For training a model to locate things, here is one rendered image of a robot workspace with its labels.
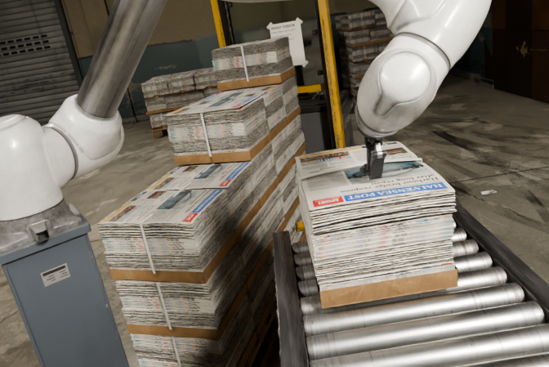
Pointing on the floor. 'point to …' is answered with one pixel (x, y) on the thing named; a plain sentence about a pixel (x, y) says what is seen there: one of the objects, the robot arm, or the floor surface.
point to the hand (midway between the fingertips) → (361, 139)
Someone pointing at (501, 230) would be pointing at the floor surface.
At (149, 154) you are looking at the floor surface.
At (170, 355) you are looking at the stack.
